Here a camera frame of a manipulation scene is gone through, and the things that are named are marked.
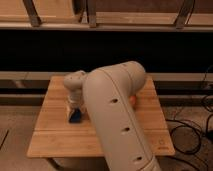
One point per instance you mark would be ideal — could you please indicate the wooden shelf frame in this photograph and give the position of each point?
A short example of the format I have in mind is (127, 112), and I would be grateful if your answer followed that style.
(108, 15)

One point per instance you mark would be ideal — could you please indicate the blue and white sponge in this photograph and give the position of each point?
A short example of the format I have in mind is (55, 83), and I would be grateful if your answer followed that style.
(75, 116)

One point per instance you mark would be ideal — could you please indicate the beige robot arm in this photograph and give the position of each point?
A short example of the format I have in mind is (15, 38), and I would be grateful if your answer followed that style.
(105, 92)

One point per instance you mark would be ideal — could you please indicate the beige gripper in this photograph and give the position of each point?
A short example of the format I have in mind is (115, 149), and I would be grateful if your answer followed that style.
(76, 98)

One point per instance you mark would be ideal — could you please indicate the orange ball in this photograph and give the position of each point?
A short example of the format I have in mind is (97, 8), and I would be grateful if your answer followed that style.
(133, 100)

